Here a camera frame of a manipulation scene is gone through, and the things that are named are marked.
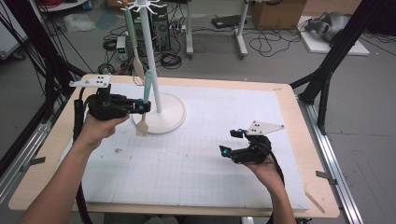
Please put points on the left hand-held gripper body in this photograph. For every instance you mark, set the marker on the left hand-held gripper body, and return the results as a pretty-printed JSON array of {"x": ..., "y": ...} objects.
[{"x": 106, "y": 105}]

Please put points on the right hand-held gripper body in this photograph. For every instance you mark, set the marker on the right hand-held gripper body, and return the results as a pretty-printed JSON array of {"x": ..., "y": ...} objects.
[{"x": 253, "y": 152}]

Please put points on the white utensil rack stand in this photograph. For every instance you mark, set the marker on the white utensil rack stand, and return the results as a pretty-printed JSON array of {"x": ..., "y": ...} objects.
[{"x": 169, "y": 115}]

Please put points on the person's right hand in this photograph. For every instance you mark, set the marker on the person's right hand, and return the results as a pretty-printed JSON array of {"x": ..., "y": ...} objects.
[{"x": 266, "y": 174}]

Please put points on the person's left hand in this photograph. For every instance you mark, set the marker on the person's left hand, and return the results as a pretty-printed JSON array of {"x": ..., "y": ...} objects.
[{"x": 96, "y": 132}]

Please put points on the white grid mat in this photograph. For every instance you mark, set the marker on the white grid mat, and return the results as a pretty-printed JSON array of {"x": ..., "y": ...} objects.
[{"x": 202, "y": 140}]

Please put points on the white power supply unit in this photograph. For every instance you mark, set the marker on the white power supply unit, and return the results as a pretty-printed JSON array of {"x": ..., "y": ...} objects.
[{"x": 121, "y": 46}]

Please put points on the black computer tower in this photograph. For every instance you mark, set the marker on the black computer tower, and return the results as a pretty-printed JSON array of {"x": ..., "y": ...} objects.
[{"x": 162, "y": 31}]

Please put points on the grey metal clamp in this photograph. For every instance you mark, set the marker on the grey metal clamp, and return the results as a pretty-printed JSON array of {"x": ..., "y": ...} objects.
[
  {"x": 325, "y": 176},
  {"x": 34, "y": 161}
]

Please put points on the thin wooden stick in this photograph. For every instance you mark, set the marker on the thin wooden stick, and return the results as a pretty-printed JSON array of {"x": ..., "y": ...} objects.
[{"x": 315, "y": 202}]

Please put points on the clear plastic bag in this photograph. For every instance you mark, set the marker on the clear plastic bag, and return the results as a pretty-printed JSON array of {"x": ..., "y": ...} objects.
[{"x": 77, "y": 23}]

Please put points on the white desk leg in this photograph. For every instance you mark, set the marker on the white desk leg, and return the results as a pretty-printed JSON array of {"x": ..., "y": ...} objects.
[
  {"x": 189, "y": 31},
  {"x": 241, "y": 34}
]

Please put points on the white round table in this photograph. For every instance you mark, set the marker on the white round table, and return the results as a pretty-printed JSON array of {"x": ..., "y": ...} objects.
[{"x": 65, "y": 6}]

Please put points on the black flat device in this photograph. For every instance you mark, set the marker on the black flat device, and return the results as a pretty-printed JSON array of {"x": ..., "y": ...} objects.
[{"x": 225, "y": 21}]

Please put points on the white floor board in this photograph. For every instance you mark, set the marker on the white floor board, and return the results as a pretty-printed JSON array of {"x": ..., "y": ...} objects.
[{"x": 320, "y": 46}]

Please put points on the brown cardboard box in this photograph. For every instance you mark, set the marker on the brown cardboard box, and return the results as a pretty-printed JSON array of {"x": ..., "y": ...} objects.
[{"x": 277, "y": 14}]

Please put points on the grey metallic machine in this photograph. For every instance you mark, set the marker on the grey metallic machine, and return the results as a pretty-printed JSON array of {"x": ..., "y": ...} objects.
[{"x": 333, "y": 25}]

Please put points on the wide flat cardboard box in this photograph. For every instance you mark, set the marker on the wide flat cardboard box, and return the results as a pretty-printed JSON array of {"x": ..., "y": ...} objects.
[{"x": 333, "y": 6}]

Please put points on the aluminium rail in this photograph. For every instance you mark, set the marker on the aluminium rail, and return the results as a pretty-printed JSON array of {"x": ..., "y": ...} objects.
[
  {"x": 18, "y": 168},
  {"x": 333, "y": 161}
]

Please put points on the black metal frame post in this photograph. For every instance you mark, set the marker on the black metal frame post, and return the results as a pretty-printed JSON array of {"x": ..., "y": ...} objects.
[
  {"x": 18, "y": 18},
  {"x": 342, "y": 40}
]

